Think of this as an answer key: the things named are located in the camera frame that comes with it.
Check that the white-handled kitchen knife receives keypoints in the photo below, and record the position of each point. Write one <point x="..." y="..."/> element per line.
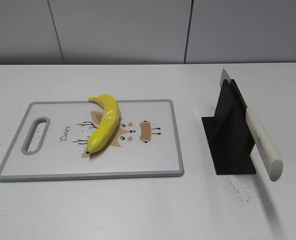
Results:
<point x="267" y="149"/>

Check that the yellow plastic banana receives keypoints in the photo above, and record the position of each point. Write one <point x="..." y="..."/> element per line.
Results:
<point x="108" y="123"/>

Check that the white grey-rimmed cutting board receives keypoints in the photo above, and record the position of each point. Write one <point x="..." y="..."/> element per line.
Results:
<point x="51" y="140"/>

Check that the black knife stand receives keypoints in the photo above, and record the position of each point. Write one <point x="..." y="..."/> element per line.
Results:
<point x="228" y="135"/>

